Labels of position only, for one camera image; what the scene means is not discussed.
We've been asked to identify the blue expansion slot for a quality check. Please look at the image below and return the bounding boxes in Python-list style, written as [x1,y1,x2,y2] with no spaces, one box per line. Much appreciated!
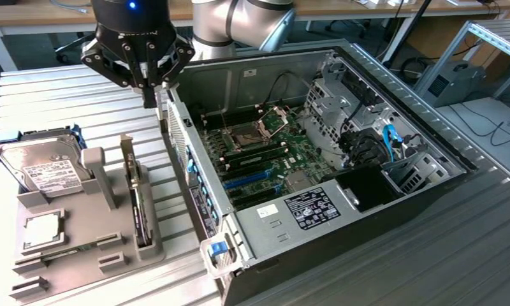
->
[222,171,269,189]

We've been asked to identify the grey power supply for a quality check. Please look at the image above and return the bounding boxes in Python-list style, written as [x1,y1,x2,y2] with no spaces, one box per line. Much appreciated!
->
[234,178,365,261]

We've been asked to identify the black wire bundle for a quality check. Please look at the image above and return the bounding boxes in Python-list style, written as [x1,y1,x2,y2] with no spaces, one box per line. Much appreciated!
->
[338,129,386,167]

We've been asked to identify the metal drive cage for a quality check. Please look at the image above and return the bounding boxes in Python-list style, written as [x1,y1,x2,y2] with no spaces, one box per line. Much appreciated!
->
[304,50,394,165]

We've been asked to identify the CPU socket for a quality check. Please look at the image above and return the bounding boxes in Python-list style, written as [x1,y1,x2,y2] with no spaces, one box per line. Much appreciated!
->
[221,125,268,151]

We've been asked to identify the grey disk bay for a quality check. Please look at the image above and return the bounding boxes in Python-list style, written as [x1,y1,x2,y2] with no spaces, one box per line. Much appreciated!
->
[380,145,452,196]

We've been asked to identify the green RAM stick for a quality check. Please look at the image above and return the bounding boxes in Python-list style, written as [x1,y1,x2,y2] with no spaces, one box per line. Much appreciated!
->
[41,245,101,259]

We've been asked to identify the grey network cable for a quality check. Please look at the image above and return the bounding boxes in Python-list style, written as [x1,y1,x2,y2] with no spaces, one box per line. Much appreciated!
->
[49,0,91,14]

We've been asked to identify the white box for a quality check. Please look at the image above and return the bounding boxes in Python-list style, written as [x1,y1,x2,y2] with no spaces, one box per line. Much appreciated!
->
[352,0,420,8]

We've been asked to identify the blue disk caddy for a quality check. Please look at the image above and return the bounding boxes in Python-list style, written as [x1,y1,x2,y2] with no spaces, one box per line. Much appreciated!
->
[0,125,88,157]

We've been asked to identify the silver chipset heatsink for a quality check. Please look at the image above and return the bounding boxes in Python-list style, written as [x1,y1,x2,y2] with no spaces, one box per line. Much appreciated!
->
[285,171,318,189]

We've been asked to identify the black graphics card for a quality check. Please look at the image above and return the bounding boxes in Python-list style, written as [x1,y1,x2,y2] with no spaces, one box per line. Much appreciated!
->
[119,133,155,249]

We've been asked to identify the black RAM stick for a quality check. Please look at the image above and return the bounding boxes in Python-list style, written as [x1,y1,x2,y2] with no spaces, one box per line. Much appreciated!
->
[225,148,290,170]

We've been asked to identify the black expansion slot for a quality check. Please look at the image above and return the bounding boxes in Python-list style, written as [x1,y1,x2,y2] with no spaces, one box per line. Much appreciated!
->
[232,193,284,208]
[228,186,280,201]

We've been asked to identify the black office chair base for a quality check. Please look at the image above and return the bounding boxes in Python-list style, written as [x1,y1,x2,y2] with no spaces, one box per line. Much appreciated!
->
[305,18,372,40]
[53,31,95,64]

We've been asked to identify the green motherboard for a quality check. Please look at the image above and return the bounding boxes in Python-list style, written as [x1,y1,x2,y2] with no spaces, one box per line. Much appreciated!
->
[199,103,337,212]

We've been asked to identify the open PC case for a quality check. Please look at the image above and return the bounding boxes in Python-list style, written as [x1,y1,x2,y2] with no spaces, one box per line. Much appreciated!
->
[156,38,481,306]

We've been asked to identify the silver CPU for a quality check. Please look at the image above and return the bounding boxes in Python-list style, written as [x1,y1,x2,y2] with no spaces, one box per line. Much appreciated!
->
[23,216,63,248]

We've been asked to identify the coiled black cable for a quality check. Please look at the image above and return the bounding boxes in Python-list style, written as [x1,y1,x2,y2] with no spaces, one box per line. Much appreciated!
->
[401,56,426,80]

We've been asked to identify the blue wire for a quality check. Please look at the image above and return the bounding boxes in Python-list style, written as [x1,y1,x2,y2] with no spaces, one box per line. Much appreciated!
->
[381,123,400,164]

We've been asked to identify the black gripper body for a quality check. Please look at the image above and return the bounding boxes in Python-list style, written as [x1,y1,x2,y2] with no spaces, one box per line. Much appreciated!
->
[91,0,183,55]

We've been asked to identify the grey control box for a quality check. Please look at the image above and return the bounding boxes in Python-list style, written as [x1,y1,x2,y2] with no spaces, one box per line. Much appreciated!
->
[426,59,489,108]

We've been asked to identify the aluminium slat table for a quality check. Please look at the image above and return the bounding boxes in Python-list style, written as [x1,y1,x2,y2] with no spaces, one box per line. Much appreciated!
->
[413,17,510,98]

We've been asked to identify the silver hard disk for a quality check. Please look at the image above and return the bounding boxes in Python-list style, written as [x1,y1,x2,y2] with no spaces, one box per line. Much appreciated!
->
[0,133,91,198]

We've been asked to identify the blue case latch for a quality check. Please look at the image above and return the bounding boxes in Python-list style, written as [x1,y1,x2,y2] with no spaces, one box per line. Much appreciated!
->
[208,241,229,256]

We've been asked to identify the grey parts rack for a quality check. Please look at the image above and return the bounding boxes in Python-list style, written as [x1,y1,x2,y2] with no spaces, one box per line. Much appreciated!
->
[11,146,167,300]

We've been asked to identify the metal socket cover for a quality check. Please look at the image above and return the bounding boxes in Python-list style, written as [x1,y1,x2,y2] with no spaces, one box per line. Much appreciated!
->
[256,106,290,131]

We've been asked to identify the black stand pole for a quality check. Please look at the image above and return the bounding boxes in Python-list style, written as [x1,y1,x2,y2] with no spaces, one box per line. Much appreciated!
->
[382,0,436,68]

